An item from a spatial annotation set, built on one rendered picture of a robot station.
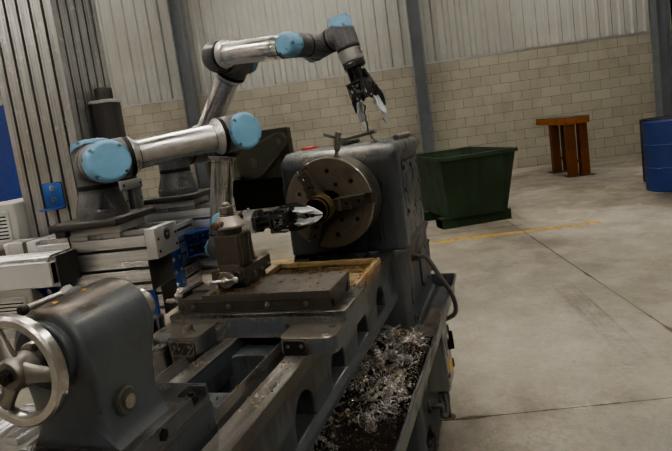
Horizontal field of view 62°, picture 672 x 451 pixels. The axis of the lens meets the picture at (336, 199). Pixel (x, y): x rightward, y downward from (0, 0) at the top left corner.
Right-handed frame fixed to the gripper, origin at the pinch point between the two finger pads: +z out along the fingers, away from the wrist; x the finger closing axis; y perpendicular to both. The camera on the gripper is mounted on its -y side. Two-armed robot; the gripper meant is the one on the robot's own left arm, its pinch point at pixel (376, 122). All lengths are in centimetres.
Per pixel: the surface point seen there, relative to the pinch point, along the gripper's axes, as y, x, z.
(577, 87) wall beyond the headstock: -1090, 172, 22
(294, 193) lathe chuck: -1.6, -36.0, 13.0
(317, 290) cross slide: 62, -11, 34
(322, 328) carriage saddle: 67, -11, 41
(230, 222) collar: 56, -30, 13
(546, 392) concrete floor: -80, 16, 140
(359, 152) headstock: -18.7, -13.8, 7.0
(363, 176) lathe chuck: -1.8, -10.5, 15.2
